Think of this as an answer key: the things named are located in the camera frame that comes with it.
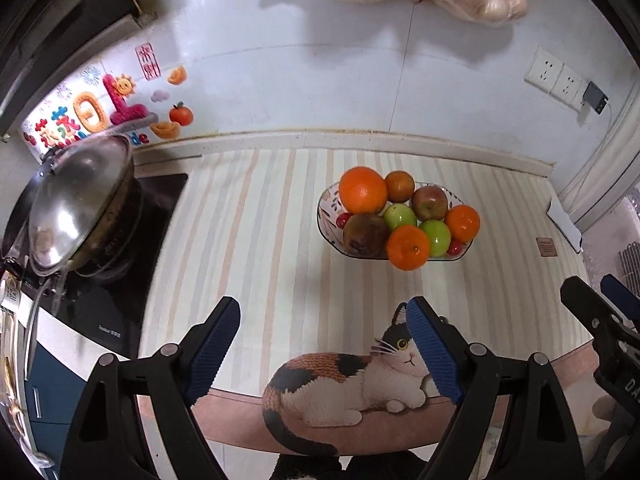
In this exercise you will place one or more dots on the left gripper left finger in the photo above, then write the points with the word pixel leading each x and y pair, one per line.
pixel 106 438

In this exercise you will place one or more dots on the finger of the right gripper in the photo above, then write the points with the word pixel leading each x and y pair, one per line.
pixel 594 312
pixel 621 296

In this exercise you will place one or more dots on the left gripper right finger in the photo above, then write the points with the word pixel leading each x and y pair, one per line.
pixel 538 439

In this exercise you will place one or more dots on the red cherry tomato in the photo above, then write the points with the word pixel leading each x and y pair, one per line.
pixel 455 247

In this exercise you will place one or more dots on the white folded cloth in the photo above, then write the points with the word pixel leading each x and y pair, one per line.
pixel 562 221

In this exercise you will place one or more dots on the black gas stove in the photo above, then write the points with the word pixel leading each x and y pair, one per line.
pixel 105 300

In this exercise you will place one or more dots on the green apple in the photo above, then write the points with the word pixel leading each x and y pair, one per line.
pixel 439 236
pixel 397 215

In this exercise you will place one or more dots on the black plug adapter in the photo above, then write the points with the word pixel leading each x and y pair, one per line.
pixel 594 97

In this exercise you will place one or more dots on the red apple upper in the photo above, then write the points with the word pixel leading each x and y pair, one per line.
pixel 429 202

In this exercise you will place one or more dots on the green apple centre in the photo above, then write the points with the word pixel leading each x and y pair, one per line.
pixel 397 215

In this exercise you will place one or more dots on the steel wok with lid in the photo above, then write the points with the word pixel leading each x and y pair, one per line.
pixel 81 209

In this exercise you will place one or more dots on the small dark orange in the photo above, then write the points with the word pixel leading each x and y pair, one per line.
pixel 400 186

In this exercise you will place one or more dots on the dark red apple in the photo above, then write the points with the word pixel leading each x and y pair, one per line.
pixel 365 235

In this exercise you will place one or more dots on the large orange on plate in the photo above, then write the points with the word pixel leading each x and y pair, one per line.
pixel 362 190

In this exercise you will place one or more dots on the striped cat table mat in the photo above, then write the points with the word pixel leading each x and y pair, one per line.
pixel 246 227

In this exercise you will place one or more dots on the patterned ceramic fruit plate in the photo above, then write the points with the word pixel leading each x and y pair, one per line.
pixel 330 207

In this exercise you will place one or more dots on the white wall socket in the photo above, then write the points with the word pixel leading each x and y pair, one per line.
pixel 553 77

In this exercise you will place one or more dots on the colourful wall stickers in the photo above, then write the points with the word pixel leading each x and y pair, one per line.
pixel 124 90

